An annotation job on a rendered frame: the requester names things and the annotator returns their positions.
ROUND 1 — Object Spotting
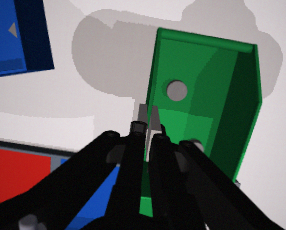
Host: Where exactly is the dark grey low shelf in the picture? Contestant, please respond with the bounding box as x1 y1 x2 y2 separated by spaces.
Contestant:
0 141 153 230

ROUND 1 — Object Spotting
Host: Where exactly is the grey metal disc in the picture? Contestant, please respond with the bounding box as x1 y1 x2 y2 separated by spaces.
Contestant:
166 80 187 101
189 139 204 153

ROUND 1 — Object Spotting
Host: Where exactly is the blue bin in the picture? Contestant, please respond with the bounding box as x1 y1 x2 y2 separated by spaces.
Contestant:
0 0 55 77

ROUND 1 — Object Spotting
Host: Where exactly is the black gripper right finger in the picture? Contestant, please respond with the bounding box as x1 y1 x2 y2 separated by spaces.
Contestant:
146 105 285 230

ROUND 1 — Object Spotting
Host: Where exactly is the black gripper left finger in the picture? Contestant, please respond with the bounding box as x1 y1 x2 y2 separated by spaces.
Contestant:
0 104 148 230

